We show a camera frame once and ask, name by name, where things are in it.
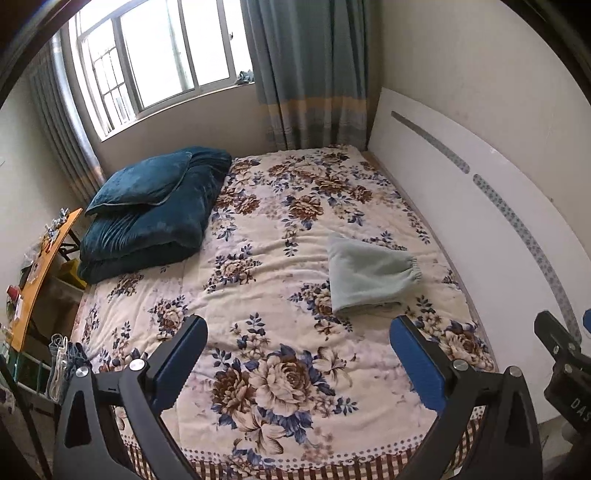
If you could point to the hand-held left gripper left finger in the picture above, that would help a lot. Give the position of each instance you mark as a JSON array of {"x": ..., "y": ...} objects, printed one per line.
[{"x": 182, "y": 364}]

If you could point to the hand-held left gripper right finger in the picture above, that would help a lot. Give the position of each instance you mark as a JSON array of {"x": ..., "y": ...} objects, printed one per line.
[{"x": 418, "y": 364}]

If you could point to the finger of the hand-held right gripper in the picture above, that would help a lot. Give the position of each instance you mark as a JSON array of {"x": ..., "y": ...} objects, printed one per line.
[{"x": 556, "y": 334}]

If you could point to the light green pants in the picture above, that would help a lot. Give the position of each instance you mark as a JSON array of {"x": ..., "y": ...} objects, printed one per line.
[{"x": 364, "y": 272}]

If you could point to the dark blue bag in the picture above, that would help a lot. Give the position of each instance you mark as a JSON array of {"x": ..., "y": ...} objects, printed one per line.
[{"x": 77, "y": 357}]

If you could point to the floral bed sheet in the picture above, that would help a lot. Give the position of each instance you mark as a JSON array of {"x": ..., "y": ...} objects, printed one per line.
[{"x": 258, "y": 277}]

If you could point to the white bag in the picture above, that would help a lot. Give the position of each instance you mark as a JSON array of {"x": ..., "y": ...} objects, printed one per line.
[{"x": 56, "y": 369}]

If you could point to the teal folded quilt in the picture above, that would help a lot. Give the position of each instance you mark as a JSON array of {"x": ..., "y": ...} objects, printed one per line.
[{"x": 152, "y": 235}]

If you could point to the translucent storage box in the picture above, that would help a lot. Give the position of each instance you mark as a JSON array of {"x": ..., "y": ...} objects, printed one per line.
[{"x": 64, "y": 300}]

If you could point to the yellow box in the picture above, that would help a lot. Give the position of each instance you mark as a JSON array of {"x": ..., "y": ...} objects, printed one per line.
[{"x": 71, "y": 275}]

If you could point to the white headboard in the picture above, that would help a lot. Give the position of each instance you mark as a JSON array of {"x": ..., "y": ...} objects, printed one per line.
[{"x": 485, "y": 207}]

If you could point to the green crate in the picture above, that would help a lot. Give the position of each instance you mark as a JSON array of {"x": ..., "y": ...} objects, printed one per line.
[{"x": 27, "y": 371}]

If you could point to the orange folding table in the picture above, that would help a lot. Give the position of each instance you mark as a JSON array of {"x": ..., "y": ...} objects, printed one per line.
[{"x": 34, "y": 277}]

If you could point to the small red item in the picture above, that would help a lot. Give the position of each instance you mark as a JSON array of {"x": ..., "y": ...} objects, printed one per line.
[{"x": 14, "y": 292}]

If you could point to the teal pillow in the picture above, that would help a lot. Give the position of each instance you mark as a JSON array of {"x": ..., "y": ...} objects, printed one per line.
[{"x": 138, "y": 184}]

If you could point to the narrow blue-grey curtain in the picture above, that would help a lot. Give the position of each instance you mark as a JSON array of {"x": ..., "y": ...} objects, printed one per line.
[{"x": 60, "y": 129}]

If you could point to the grey item on windowsill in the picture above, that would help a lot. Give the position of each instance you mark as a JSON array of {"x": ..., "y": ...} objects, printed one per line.
[{"x": 244, "y": 77}]

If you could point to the wide blue-grey curtain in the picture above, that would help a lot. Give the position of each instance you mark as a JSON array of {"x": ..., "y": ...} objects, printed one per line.
[{"x": 314, "y": 69}]

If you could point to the window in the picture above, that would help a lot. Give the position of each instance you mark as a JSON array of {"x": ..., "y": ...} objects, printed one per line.
[{"x": 152, "y": 46}]

